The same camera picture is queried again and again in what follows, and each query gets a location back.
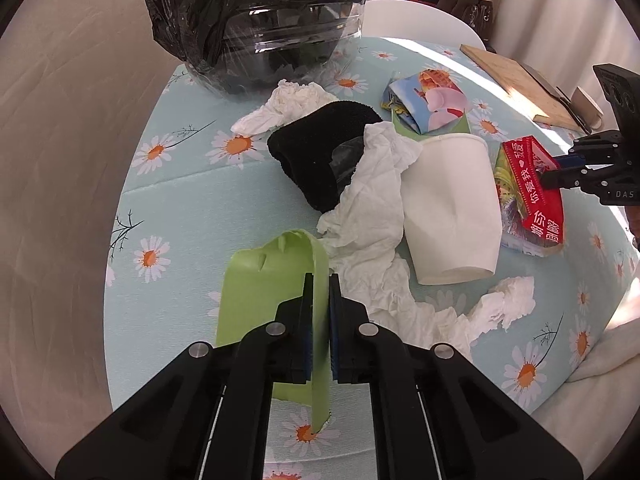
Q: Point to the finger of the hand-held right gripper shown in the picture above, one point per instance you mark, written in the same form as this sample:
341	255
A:
575	179
595	147

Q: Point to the person's right hand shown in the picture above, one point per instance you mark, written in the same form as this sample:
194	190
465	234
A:
635	227

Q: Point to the small white tissue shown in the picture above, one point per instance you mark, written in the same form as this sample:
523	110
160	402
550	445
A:
290	100

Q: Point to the white curtain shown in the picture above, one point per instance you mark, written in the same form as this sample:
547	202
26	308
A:
550	10

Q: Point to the clear plastic trash bin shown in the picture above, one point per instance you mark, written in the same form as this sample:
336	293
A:
300	17

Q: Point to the dark plastic film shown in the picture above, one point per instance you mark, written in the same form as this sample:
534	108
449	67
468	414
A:
347	157

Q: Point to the kitchen cleaver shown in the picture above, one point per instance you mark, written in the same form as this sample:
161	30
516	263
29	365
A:
547	85

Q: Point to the green paper strip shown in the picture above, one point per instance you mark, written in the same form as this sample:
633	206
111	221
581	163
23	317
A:
255	300

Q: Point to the large white tissue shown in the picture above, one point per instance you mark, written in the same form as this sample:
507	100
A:
372	200

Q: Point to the white paper cup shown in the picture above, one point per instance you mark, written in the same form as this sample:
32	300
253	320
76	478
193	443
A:
450	210

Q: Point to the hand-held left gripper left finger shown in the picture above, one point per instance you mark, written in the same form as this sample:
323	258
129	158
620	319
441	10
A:
305	332

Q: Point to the colourful snack wrapper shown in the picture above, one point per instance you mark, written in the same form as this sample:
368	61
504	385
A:
430	97

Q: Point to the white chair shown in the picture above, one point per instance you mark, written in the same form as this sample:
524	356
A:
415	17

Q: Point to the wooden cutting board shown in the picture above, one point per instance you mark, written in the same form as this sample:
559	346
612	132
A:
505	77

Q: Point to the red snack packet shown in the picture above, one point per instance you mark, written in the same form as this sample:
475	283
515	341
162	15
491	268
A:
532	210

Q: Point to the torn white tissue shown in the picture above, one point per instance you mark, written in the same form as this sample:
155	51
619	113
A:
505	300

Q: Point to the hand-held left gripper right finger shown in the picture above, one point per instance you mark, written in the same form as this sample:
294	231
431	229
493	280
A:
334	332

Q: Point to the black cloth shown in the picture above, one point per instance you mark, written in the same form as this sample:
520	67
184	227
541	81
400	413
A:
310	152

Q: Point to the brown handbag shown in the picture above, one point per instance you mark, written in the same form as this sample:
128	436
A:
475	10

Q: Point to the bin with black bag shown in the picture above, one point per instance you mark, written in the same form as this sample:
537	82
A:
210	0

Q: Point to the beige backdrop cloth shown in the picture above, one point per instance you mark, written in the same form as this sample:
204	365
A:
75	160

